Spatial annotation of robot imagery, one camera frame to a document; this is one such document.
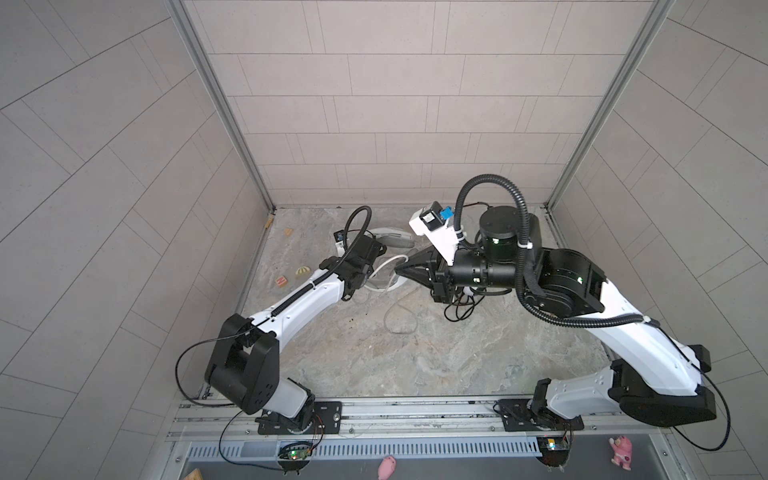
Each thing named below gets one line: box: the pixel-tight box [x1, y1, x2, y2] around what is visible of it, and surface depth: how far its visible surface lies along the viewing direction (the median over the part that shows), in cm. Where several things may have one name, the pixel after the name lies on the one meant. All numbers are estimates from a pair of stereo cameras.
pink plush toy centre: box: [378, 455, 397, 480], surface depth 65 cm
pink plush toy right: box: [609, 436, 633, 471], surface depth 67 cm
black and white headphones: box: [444, 286, 487, 322], surface depth 90 cm
